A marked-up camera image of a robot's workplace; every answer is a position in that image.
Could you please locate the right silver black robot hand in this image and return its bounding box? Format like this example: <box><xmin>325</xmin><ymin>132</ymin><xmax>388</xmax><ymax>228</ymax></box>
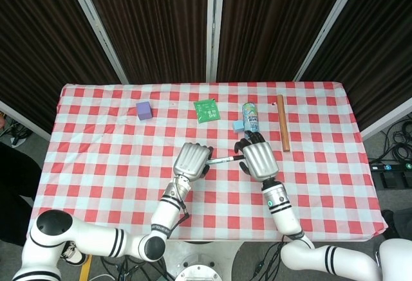
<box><xmin>234</xmin><ymin>131</ymin><xmax>279</xmax><ymax>180</ymax></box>

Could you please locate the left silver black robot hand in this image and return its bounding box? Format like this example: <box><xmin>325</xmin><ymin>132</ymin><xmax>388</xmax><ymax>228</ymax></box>
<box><xmin>173</xmin><ymin>142</ymin><xmax>214</xmax><ymax>179</ymax></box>

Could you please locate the black and white marker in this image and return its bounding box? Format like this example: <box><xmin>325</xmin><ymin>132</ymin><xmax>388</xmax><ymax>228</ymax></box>
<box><xmin>205</xmin><ymin>154</ymin><xmax>246</xmax><ymax>165</ymax></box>

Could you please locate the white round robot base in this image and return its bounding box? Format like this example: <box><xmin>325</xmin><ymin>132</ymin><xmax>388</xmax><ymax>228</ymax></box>
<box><xmin>154</xmin><ymin>240</ymin><xmax>247</xmax><ymax>281</ymax></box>

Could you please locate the light blue spray can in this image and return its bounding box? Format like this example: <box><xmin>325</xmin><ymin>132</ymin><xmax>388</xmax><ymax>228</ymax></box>
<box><xmin>241</xmin><ymin>102</ymin><xmax>261</xmax><ymax>134</ymax></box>

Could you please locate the wooden rolling stick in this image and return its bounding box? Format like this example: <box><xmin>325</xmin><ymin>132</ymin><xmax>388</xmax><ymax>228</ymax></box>
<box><xmin>277</xmin><ymin>94</ymin><xmax>291</xmax><ymax>152</ymax></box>

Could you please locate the green snack packet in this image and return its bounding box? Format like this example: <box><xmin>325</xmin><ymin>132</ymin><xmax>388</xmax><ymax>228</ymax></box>
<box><xmin>193</xmin><ymin>98</ymin><xmax>221</xmax><ymax>124</ymax></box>

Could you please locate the red white checkered tablecloth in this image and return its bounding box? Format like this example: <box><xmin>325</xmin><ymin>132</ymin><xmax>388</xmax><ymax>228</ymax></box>
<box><xmin>26</xmin><ymin>81</ymin><xmax>389</xmax><ymax>242</ymax></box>

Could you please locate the purple foam cube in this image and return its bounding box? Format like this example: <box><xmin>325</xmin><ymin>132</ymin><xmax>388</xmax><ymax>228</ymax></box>
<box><xmin>135</xmin><ymin>101</ymin><xmax>153</xmax><ymax>122</ymax></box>

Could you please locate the black power strip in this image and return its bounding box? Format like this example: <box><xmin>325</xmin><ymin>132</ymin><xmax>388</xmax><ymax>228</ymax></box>
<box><xmin>369</xmin><ymin>161</ymin><xmax>412</xmax><ymax>173</ymax></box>

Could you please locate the black white sneaker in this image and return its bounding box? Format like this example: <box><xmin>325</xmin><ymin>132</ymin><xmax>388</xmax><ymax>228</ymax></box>
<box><xmin>61</xmin><ymin>241</ymin><xmax>87</xmax><ymax>266</ymax></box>

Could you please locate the dark office chair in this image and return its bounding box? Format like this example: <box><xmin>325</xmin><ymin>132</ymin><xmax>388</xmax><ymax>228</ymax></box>
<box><xmin>381</xmin><ymin>209</ymin><xmax>412</xmax><ymax>240</ymax></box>

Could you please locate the yellow floor tape strip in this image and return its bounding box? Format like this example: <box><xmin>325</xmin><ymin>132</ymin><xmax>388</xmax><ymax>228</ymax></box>
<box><xmin>79</xmin><ymin>255</ymin><xmax>92</xmax><ymax>281</ymax></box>

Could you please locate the person in black clothes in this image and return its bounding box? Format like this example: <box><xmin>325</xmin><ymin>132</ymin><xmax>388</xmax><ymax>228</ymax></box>
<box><xmin>0</xmin><ymin>113</ymin><xmax>42</xmax><ymax>246</ymax></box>

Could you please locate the black floor cable bundle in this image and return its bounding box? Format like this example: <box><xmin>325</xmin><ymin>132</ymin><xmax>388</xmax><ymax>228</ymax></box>
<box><xmin>99</xmin><ymin>255</ymin><xmax>174</xmax><ymax>281</ymax></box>

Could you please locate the white partition frame post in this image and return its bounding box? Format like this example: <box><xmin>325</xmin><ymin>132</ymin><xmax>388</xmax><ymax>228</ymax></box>
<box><xmin>205</xmin><ymin>0</ymin><xmax>225</xmax><ymax>83</ymax></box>
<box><xmin>62</xmin><ymin>0</ymin><xmax>130</xmax><ymax>85</ymax></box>
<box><xmin>293</xmin><ymin>0</ymin><xmax>366</xmax><ymax>82</ymax></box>

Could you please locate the black cable coil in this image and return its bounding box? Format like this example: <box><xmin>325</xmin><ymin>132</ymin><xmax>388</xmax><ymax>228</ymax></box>
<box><xmin>379</xmin><ymin>113</ymin><xmax>412</xmax><ymax>163</ymax></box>

